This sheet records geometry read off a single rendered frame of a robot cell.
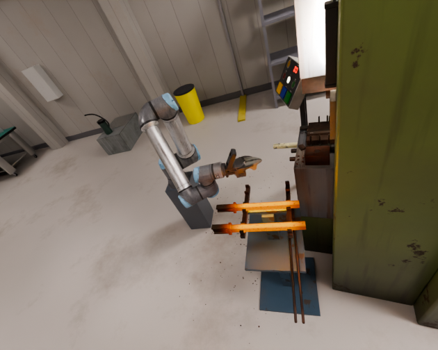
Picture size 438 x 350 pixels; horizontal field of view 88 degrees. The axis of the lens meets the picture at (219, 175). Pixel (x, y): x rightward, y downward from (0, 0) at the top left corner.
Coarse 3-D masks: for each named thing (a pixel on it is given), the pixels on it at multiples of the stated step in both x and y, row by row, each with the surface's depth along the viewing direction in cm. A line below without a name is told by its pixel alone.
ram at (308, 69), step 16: (304, 0) 80; (320, 0) 78; (304, 16) 83; (320, 16) 82; (304, 32) 86; (320, 32) 85; (304, 48) 90; (320, 48) 88; (304, 64) 94; (320, 64) 92
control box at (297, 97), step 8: (288, 56) 171; (296, 64) 158; (288, 72) 169; (296, 72) 156; (280, 80) 180; (296, 80) 155; (288, 88) 166; (296, 88) 154; (280, 96) 178; (296, 96) 157; (304, 96) 158; (288, 104) 164; (296, 104) 161
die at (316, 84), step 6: (306, 78) 103; (312, 78) 102; (318, 78) 101; (324, 78) 100; (306, 84) 105; (312, 84) 104; (318, 84) 103; (324, 84) 102; (306, 90) 107; (312, 90) 106; (318, 90) 105; (324, 90) 104
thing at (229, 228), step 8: (216, 224) 108; (224, 224) 106; (232, 224) 106; (240, 224) 105; (248, 224) 103; (256, 224) 102; (264, 224) 101; (272, 224) 99; (280, 224) 98; (288, 224) 97; (296, 224) 96; (304, 224) 95; (216, 232) 109; (224, 232) 108; (232, 232) 106
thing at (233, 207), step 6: (222, 204) 117; (228, 204) 116; (234, 204) 114; (240, 204) 114; (246, 204) 112; (252, 204) 111; (258, 204) 110; (264, 204) 109; (270, 204) 108; (276, 204) 107; (282, 204) 105; (288, 204) 104; (294, 204) 103; (222, 210) 117; (228, 210) 116; (234, 210) 113; (240, 210) 113
